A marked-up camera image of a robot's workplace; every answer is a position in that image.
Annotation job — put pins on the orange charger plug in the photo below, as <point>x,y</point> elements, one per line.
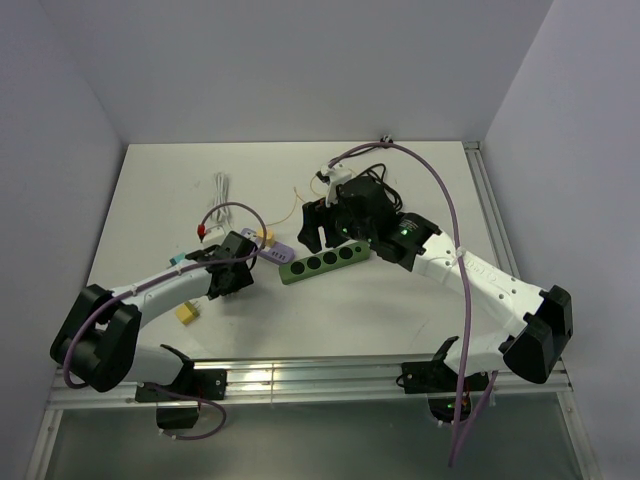
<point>266,237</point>

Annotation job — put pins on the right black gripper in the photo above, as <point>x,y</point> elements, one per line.
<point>314,216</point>

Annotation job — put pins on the aluminium front rail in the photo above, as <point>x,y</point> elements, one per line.
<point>297,380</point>

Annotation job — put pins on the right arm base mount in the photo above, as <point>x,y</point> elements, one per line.
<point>439,383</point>

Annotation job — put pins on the purple power strip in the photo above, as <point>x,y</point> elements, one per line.
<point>276,253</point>

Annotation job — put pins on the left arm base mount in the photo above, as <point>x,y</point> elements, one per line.
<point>180,392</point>

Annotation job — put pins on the teal plug adapter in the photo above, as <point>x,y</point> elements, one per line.
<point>178,261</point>

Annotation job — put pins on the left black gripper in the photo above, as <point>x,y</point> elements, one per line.
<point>243,279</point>

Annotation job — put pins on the yellow plug adapter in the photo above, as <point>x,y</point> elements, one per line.
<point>187,312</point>

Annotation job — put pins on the green power strip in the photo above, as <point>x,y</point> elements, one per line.
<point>324,262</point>

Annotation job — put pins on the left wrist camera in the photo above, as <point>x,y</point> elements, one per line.
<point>210,236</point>

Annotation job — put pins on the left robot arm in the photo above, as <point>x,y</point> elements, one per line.
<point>97,345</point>

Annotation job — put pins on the aluminium rail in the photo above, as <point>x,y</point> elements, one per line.
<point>499,239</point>
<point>297,380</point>

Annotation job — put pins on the aluminium right rail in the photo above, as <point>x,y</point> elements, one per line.
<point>499,239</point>

